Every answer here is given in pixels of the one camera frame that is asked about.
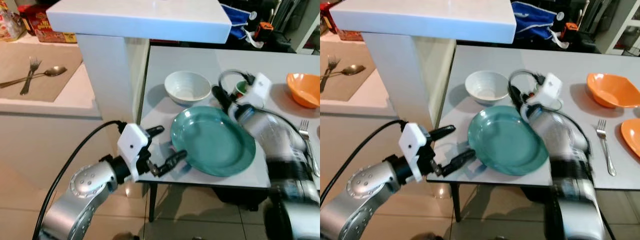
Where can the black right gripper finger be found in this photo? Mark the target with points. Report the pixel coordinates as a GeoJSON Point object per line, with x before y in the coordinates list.
{"type": "Point", "coordinates": [221, 96]}
{"type": "Point", "coordinates": [515, 95]}

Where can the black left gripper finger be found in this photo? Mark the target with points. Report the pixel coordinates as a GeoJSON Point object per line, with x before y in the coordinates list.
{"type": "Point", "coordinates": [155, 131]}
{"type": "Point", "coordinates": [172, 161]}
{"type": "Point", "coordinates": [461, 160]}
{"type": "Point", "coordinates": [443, 132]}

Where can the white ceramic bowl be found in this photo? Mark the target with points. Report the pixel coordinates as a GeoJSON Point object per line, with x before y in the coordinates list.
{"type": "Point", "coordinates": [187, 87]}
{"type": "Point", "coordinates": [486, 87]}

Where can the teal plate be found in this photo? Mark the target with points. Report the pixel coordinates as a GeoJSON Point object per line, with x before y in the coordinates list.
{"type": "Point", "coordinates": [212, 142]}
{"type": "Point", "coordinates": [505, 142]}

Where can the silver fork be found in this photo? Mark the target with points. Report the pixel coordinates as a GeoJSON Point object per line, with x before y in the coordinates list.
{"type": "Point", "coordinates": [332, 62]}
{"type": "Point", "coordinates": [305, 135]}
{"type": "Point", "coordinates": [33, 65]}
{"type": "Point", "coordinates": [603, 137]}

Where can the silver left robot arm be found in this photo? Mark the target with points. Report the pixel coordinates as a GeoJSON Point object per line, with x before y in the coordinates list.
{"type": "Point", "coordinates": [85, 185]}
{"type": "Point", "coordinates": [365, 185]}

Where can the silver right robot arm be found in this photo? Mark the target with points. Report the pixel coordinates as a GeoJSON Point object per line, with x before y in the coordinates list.
{"type": "Point", "coordinates": [270, 130]}
{"type": "Point", "coordinates": [555, 135]}

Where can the black table leg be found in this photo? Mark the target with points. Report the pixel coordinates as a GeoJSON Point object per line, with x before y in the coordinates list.
{"type": "Point", "coordinates": [455, 200]}
{"type": "Point", "coordinates": [152, 200]}

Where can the orange bowl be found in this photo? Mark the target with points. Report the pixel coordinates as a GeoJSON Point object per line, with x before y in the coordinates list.
{"type": "Point", "coordinates": [612, 90]}
{"type": "Point", "coordinates": [305, 90]}

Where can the blue bag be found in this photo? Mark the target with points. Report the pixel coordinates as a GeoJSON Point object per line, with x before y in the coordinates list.
{"type": "Point", "coordinates": [530, 20]}
{"type": "Point", "coordinates": [235, 22]}

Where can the orange and black tool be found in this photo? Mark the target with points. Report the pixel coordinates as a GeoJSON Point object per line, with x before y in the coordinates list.
{"type": "Point", "coordinates": [264, 31]}
{"type": "Point", "coordinates": [570, 31]}

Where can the beige woven placemat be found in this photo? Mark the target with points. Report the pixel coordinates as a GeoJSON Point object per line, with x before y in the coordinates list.
{"type": "Point", "coordinates": [355, 87]}
{"type": "Point", "coordinates": [55, 87]}

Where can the silver spoon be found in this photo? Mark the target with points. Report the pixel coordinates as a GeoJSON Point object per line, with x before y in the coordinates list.
{"type": "Point", "coordinates": [55, 71]}
{"type": "Point", "coordinates": [354, 70]}

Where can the orange plate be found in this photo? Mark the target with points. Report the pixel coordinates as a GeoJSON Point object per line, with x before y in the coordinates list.
{"type": "Point", "coordinates": [632, 137]}

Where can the white kitchen counter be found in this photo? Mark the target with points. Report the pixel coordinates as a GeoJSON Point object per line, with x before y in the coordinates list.
{"type": "Point", "coordinates": [140, 20]}
{"type": "Point", "coordinates": [425, 20]}

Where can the red mi goreng noodle pack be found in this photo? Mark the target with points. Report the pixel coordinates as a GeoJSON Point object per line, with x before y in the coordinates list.
{"type": "Point", "coordinates": [40, 22]}
{"type": "Point", "coordinates": [325, 15]}

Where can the yellow white noodle packet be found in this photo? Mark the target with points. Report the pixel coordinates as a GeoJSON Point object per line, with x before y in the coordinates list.
{"type": "Point", "coordinates": [10, 27]}

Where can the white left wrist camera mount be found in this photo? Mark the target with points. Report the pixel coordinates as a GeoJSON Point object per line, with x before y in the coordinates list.
{"type": "Point", "coordinates": [412, 142]}
{"type": "Point", "coordinates": [132, 142]}

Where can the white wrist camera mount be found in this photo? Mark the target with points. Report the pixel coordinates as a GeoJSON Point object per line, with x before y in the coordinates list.
{"type": "Point", "coordinates": [412, 142]}
{"type": "Point", "coordinates": [257, 90]}
{"type": "Point", "coordinates": [132, 142]}
{"type": "Point", "coordinates": [547, 90]}

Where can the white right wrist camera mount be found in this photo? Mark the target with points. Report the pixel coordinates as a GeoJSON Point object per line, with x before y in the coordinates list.
{"type": "Point", "coordinates": [547, 90]}
{"type": "Point", "coordinates": [257, 90]}

